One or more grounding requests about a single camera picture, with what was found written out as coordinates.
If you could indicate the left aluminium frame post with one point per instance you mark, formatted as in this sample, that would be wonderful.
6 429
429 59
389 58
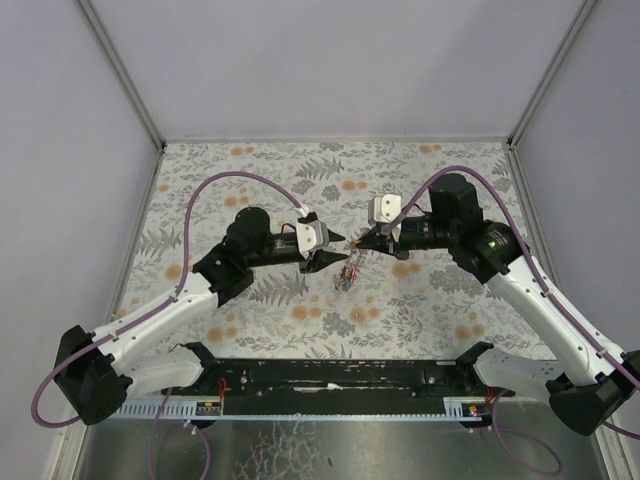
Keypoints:
109 51

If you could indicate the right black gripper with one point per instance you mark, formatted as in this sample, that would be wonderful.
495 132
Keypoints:
393 245

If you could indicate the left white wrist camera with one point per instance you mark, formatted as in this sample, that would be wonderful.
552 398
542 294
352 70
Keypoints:
309 234

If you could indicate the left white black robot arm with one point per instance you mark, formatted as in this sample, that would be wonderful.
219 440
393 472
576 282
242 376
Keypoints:
98 371

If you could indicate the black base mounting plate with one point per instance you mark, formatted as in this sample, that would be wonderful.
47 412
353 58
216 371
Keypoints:
331 389

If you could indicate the right aluminium frame post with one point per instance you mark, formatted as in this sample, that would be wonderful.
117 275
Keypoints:
570 37

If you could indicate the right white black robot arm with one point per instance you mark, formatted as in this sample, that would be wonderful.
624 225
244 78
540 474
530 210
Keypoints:
590 377

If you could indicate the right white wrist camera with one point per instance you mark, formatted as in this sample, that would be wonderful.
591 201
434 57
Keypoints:
383 210

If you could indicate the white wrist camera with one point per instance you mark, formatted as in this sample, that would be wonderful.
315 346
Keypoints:
309 234
383 210

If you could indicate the aluminium frame post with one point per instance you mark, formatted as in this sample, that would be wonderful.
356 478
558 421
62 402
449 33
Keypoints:
109 51
570 37

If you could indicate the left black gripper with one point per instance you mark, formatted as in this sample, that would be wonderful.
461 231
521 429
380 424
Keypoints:
306 257

